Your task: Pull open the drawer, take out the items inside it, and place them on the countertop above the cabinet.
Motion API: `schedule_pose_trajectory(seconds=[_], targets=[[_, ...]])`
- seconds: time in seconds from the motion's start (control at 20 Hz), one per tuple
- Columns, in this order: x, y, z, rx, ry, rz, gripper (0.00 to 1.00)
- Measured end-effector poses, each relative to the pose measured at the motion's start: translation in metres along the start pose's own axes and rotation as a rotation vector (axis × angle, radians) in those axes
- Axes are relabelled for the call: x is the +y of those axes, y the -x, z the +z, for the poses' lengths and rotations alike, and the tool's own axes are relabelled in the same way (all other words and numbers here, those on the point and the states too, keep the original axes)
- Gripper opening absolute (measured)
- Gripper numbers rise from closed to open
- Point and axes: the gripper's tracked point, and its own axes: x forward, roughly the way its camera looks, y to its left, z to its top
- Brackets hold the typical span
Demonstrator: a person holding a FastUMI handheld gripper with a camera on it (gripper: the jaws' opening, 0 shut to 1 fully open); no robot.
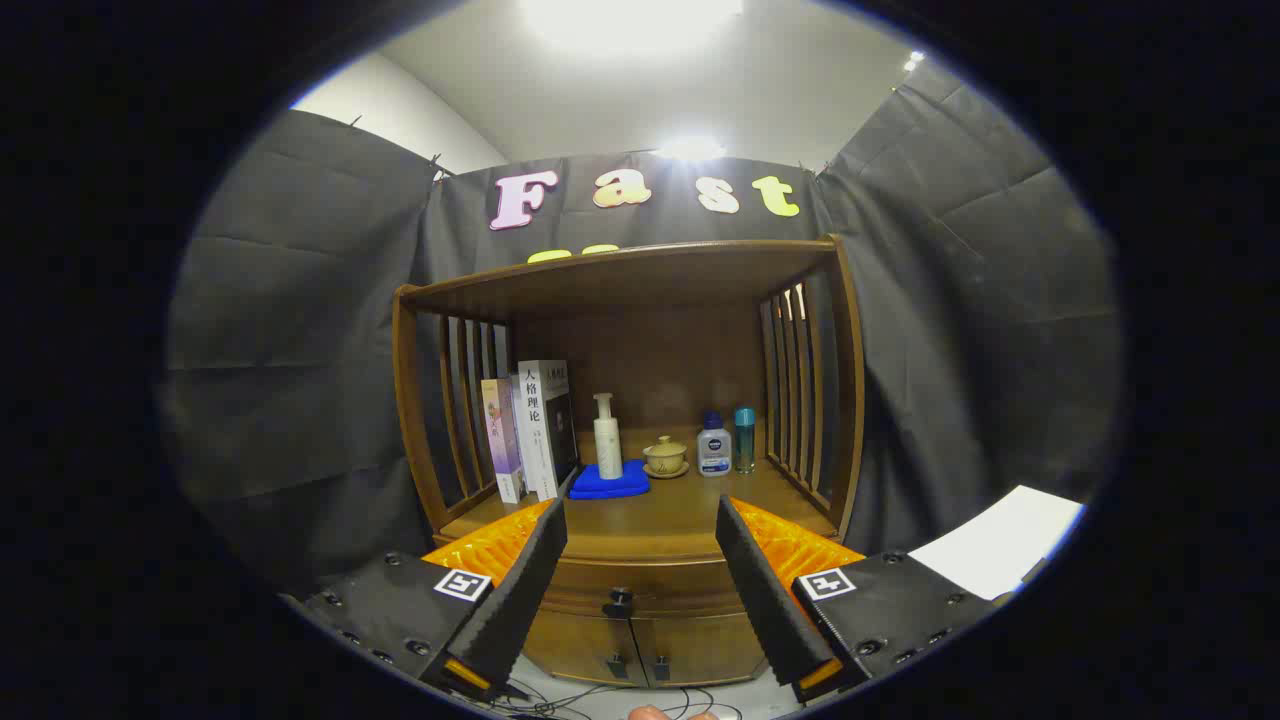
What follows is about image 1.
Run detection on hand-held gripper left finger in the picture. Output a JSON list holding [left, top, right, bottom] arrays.
[[283, 497, 569, 701]]

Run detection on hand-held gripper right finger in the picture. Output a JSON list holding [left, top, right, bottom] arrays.
[[714, 494, 1001, 704]]

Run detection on wooden drawer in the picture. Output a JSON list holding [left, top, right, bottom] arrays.
[[530, 553, 761, 619]]

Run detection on wooden cabinet door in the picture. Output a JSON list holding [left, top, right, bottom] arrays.
[[630, 612, 769, 689], [522, 607, 641, 689]]

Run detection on wooden countertop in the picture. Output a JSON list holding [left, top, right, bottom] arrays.
[[440, 455, 836, 561]]

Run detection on wooden cabinet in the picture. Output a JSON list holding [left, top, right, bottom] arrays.
[[392, 235, 867, 691]]

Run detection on blue folded cloth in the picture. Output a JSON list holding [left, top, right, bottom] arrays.
[[568, 460, 651, 501]]

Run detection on white blue-label pump bottle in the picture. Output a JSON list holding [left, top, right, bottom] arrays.
[[697, 410, 733, 478]]

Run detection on purple book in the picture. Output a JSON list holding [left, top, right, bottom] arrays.
[[480, 378, 526, 504]]

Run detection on white book with portrait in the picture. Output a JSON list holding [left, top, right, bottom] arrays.
[[510, 360, 581, 501]]

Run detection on beige lidded teacup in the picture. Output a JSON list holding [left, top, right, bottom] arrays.
[[642, 435, 691, 480]]

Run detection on white board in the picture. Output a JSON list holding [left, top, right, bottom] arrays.
[[908, 486, 1087, 602]]

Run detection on ceiling light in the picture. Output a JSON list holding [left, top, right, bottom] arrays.
[[518, 0, 746, 56]]

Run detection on black floor cables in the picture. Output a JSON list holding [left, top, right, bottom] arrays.
[[485, 680, 746, 720]]

